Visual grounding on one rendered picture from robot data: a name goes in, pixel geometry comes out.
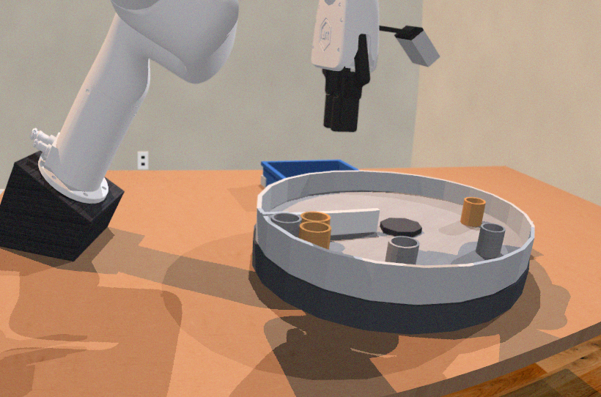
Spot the grey metal bushing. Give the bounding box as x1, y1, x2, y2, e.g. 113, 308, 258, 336
476, 223, 506, 258
385, 236, 420, 264
270, 212, 302, 238

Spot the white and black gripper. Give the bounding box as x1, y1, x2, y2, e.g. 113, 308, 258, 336
311, 0, 379, 132

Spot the bronze bushing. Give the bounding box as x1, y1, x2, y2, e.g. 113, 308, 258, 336
299, 221, 331, 249
300, 212, 331, 225
460, 197, 486, 227

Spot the blue tray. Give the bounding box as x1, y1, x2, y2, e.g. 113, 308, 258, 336
260, 160, 360, 188

